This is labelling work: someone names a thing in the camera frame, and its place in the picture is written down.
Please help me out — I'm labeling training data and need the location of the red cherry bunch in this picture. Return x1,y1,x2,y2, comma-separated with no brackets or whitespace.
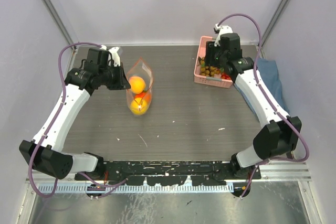
221,72,231,80

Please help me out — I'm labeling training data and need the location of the orange fruit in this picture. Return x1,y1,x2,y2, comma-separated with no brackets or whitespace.
129,76,146,94

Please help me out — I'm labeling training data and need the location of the blue cloth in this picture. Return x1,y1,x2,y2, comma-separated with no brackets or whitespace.
236,58,290,120

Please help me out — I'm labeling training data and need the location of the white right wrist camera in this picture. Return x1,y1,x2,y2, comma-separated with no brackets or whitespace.
214,23,233,47

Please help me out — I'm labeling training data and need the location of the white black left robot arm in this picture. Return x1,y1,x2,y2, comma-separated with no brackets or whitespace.
19,47,131,180

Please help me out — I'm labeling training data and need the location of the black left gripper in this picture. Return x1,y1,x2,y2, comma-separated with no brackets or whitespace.
99,62,130,90

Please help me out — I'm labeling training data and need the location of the clear zip bag orange zipper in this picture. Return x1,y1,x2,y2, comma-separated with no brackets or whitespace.
126,58,154,116

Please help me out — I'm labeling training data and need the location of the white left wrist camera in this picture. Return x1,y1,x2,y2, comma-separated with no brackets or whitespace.
100,45,122,67

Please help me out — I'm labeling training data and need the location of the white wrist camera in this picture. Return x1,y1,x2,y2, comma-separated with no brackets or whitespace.
100,45,122,67
214,23,233,47

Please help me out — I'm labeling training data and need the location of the white slotted cable duct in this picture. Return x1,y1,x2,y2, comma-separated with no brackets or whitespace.
38,183,234,194

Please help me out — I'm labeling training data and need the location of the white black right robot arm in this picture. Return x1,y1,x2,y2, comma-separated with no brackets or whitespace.
205,33,302,179

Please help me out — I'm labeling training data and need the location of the orange tangerine with leaf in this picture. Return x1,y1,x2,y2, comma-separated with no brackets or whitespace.
134,91,152,104

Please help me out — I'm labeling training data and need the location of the pink plastic basket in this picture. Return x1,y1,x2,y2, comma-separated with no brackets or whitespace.
193,36,233,89

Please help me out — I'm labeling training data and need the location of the yellow lemon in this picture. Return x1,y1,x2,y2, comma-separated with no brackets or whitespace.
130,98,149,115

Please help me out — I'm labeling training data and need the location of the brown longan bunch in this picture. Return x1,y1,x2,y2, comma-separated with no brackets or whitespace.
198,57,221,77

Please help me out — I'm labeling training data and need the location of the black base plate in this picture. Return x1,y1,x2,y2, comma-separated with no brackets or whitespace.
87,161,254,186

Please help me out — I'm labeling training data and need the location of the aluminium front rail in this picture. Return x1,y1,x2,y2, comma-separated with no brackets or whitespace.
27,158,311,186

